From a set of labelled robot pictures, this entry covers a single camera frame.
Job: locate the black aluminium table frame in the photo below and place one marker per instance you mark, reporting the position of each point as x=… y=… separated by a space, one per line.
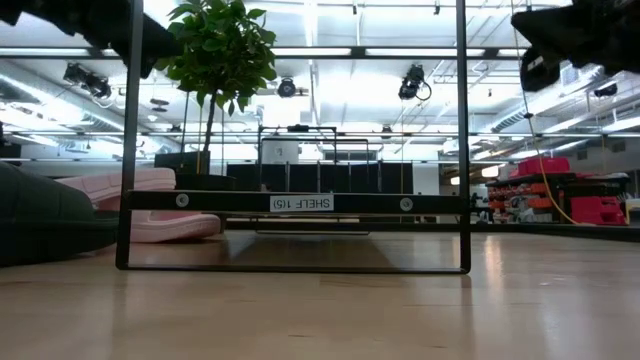
x=550 y=231

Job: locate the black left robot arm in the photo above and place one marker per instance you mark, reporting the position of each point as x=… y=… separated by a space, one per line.
x=9 y=10

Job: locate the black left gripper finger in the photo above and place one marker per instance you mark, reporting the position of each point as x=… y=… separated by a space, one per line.
x=157 y=32
x=162 y=50

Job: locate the round black spotlight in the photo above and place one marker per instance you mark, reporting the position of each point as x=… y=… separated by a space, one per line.
x=286 y=88

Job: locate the black cabinet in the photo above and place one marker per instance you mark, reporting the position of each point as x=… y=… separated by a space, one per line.
x=170 y=162

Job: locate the black rack with orange bins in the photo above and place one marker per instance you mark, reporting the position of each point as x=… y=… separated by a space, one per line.
x=530 y=200

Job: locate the black partition panels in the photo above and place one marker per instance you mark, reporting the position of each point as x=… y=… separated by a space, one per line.
x=390 y=177

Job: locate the wooden shelf with black frame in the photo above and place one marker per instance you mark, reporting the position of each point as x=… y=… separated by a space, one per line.
x=225 y=202

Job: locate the large red storage bin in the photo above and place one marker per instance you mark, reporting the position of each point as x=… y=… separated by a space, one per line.
x=597 y=210

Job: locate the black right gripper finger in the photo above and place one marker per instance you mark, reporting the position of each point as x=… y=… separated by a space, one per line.
x=550 y=37
x=550 y=17

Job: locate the white box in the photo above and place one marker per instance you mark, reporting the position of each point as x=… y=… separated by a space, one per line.
x=280 y=152

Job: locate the black foam slide sandal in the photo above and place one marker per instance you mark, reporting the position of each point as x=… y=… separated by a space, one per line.
x=40 y=220

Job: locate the green potted plant black pot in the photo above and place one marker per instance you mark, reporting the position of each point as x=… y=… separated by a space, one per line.
x=220 y=45

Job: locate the small black ceiling device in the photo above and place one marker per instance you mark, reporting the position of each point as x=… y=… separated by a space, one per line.
x=605 y=90

